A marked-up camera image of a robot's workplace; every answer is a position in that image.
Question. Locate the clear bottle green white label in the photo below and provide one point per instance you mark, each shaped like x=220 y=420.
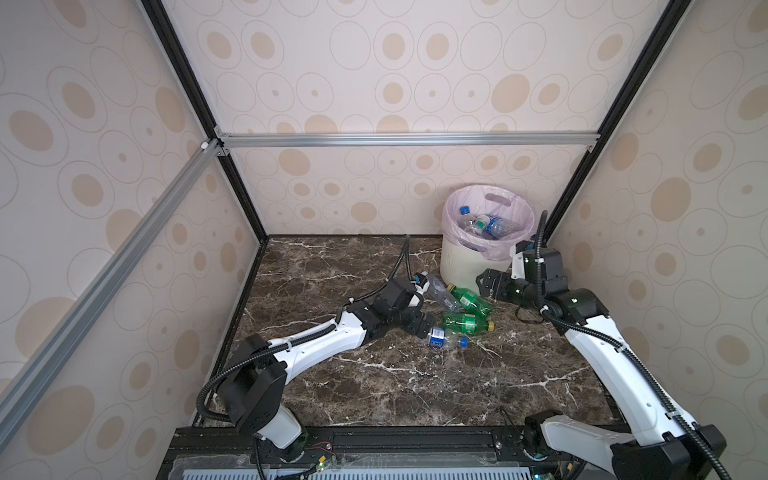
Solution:
x=475 y=225

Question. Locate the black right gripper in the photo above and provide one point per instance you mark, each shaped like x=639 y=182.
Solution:
x=504 y=279

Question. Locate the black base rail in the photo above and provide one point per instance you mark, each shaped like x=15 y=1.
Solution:
x=336 y=450

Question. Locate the clear bottle pink red label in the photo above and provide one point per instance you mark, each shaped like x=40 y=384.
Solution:
x=466 y=218

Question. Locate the green bottle upper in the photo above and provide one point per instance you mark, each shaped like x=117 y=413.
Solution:
x=471 y=301

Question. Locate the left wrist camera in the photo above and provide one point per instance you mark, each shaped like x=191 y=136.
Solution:
x=421 y=285

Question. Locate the green bottle yellow cap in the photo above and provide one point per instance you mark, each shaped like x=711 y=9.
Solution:
x=466 y=323

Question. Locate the clear bottle blue label white cap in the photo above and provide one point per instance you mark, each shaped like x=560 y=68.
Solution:
x=499 y=227

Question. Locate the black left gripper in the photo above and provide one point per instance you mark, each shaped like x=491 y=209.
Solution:
x=414 y=327

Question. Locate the small crushed bottle blue cap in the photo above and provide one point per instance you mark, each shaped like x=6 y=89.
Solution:
x=440 y=338

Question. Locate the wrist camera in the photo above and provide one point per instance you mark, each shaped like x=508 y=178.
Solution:
x=518 y=264
x=421 y=285

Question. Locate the horizontal aluminium rail back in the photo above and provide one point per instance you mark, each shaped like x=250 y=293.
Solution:
x=425 y=139

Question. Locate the aluminium rail left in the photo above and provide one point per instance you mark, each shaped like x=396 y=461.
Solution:
x=48 y=361

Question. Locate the pink bin liner bag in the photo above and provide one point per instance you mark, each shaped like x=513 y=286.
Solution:
x=485 y=200

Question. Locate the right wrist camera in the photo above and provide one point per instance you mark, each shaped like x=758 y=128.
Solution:
x=518 y=264

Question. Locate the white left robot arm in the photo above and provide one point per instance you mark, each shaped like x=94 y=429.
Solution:
x=248 y=392

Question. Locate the clear bottle purple tint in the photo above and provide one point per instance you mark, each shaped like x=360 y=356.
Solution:
x=438 y=291

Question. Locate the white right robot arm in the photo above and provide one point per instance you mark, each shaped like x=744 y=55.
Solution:
x=664 y=441

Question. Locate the white waste bin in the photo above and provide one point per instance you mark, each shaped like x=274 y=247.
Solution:
x=460 y=266

